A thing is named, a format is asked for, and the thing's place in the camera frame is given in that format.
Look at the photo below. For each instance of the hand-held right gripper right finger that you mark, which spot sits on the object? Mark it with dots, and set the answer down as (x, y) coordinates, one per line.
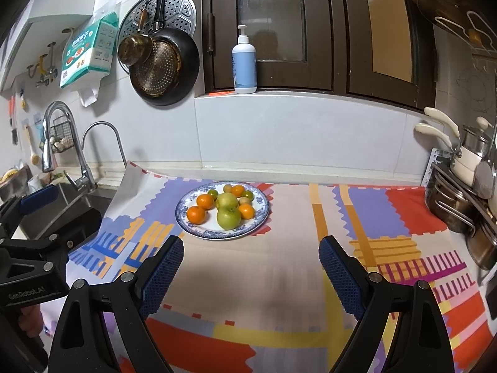
(341, 276)

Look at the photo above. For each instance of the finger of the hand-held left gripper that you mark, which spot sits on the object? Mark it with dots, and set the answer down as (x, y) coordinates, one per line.
(70, 225)
(39, 199)

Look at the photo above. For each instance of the person's left hand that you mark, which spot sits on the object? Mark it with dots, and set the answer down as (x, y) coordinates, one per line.
(31, 320)

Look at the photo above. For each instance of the stainless steel sink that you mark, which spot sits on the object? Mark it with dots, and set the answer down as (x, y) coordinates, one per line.
(91, 202)

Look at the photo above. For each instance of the small brown round fruit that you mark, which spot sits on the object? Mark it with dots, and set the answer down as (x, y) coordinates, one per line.
(227, 188)

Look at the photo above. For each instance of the blue patterned white plate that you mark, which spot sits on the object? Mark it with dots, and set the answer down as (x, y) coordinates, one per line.
(252, 226)

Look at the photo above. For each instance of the round perforated steamer plate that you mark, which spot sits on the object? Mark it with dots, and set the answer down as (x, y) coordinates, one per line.
(178, 7)

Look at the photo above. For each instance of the green white tissue pack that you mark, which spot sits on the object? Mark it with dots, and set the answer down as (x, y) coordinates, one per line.
(85, 54)

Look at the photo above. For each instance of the dark wooden window frame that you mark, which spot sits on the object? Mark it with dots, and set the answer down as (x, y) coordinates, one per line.
(337, 27)

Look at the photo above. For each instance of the small beige round fruit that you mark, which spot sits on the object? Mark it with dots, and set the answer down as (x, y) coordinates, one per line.
(244, 201)

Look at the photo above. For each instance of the green apple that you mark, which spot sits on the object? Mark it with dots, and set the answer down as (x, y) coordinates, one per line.
(228, 218)
(227, 201)

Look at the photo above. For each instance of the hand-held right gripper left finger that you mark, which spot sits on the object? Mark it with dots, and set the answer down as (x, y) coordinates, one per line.
(163, 276)

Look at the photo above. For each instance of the yellow dish brush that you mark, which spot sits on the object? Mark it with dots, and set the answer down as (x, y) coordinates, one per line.
(34, 157)

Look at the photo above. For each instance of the tall chrome pull-down faucet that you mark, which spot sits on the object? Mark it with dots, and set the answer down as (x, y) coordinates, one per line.
(48, 157)

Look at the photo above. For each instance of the bronze pan lid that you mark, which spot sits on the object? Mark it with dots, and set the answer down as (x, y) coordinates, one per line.
(442, 4)

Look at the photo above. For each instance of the black frying pan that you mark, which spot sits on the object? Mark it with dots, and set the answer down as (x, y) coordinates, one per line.
(188, 70)

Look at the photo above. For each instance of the golden perforated strainer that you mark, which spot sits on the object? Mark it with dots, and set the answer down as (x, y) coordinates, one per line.
(155, 70)

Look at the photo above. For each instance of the orange tangerine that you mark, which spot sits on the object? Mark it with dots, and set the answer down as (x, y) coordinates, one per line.
(246, 211)
(196, 215)
(205, 201)
(237, 190)

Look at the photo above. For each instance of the green cherry tomato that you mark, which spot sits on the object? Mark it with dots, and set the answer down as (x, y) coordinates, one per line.
(212, 193)
(249, 195)

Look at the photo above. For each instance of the brass ladle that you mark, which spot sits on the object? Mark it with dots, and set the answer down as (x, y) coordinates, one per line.
(132, 48)

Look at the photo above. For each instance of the colourful patterned tablecloth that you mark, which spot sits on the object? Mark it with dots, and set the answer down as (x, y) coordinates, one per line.
(291, 221)

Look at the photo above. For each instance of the orange flat lid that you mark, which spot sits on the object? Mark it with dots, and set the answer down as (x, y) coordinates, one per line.
(219, 93)

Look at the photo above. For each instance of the blue white pump bottle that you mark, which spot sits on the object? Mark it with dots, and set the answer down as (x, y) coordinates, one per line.
(244, 70)

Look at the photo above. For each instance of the large stainless steel pot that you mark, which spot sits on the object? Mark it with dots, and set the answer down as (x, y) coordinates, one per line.
(446, 202)

